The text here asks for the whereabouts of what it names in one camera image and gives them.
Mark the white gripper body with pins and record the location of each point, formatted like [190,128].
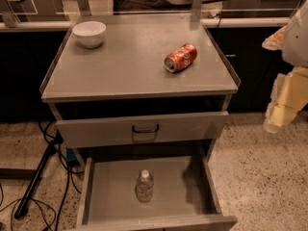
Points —
[297,40]

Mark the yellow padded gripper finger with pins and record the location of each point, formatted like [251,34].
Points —
[275,41]
[289,95]

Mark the clear plastic water bottle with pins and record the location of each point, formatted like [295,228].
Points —
[144,186]

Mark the grey top drawer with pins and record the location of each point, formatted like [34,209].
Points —
[81,133]

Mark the grey open middle drawer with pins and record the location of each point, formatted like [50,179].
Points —
[174,193]

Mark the grey drawer cabinet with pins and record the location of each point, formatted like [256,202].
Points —
[126,76]

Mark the red soda can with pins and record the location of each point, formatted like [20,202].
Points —
[181,58]

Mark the white ceramic bowl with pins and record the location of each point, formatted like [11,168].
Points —
[90,34]

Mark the black metal stand leg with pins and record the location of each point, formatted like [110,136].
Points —
[49,151]

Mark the clear acrylic barrier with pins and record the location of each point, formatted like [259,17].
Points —
[37,15]

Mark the black drawer handle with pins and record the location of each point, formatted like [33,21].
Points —
[138,130]

